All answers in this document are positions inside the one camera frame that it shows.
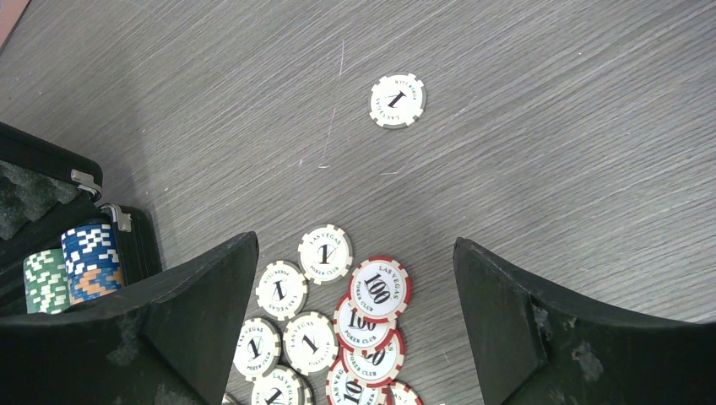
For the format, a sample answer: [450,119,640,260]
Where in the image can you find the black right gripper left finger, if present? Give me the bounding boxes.
[1,231,259,404]

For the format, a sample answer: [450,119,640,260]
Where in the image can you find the white poker chip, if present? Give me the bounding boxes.
[297,224,353,285]
[283,311,339,376]
[369,73,427,130]
[255,260,308,321]
[250,365,313,405]
[233,317,282,381]

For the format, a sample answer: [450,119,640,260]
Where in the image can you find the blue red chip stack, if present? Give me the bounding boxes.
[61,224,125,305]

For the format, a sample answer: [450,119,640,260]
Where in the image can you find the black poker set case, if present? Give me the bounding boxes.
[1,123,162,316]

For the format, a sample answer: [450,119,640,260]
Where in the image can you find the red 100 poker chip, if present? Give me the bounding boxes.
[340,330,406,388]
[333,294,397,355]
[348,256,412,323]
[325,359,393,405]

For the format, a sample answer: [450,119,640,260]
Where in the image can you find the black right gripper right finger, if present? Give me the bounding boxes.
[453,238,715,404]

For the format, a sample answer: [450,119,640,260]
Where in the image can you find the green white chip stack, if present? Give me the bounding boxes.
[23,249,70,314]

